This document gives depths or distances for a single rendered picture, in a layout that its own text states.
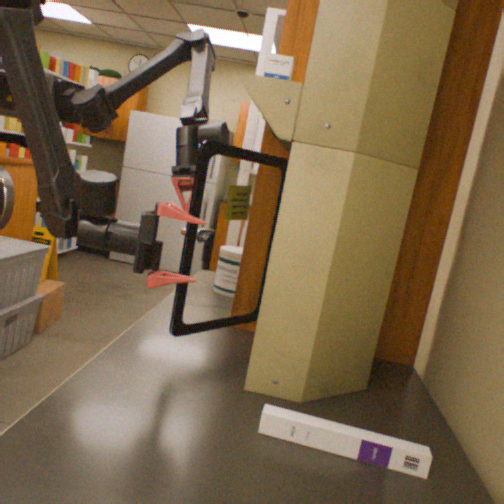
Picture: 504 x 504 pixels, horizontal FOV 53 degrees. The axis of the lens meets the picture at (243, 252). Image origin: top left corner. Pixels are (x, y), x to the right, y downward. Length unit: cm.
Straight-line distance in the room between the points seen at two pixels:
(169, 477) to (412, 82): 77
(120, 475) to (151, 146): 549
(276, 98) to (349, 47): 15
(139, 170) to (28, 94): 520
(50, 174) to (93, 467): 47
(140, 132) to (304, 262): 529
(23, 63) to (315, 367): 73
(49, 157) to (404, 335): 93
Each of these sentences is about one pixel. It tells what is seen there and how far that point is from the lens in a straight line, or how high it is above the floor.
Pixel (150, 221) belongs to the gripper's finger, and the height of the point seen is 124.
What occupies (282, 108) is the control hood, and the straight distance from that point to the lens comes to 91.
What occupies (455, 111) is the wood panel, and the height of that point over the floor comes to 157.
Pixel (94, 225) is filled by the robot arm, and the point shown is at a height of 121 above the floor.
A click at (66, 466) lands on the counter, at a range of 73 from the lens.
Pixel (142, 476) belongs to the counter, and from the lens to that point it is 72.
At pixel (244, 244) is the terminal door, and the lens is 113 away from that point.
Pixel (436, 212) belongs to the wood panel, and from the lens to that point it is 131.
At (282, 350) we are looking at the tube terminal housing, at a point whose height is 103.
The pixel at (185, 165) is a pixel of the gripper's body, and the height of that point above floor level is 133.
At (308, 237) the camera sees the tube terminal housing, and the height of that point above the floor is 125.
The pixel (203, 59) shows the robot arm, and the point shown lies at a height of 163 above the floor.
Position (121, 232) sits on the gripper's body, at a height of 121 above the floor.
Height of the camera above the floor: 134
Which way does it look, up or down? 9 degrees down
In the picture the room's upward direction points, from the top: 11 degrees clockwise
